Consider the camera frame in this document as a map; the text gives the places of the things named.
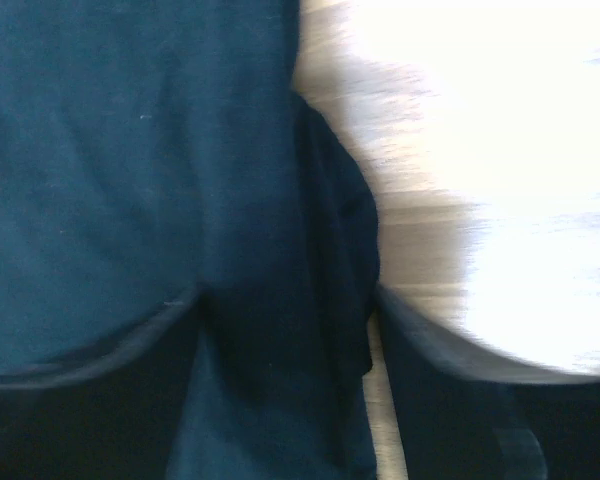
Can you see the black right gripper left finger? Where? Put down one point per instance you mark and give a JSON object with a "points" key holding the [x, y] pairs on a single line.
{"points": [[109, 410]]}

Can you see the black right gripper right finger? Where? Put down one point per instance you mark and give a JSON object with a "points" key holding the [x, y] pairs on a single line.
{"points": [[464, 412]]}

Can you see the black t shirt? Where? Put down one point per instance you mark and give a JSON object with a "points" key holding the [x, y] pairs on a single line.
{"points": [[155, 151]]}

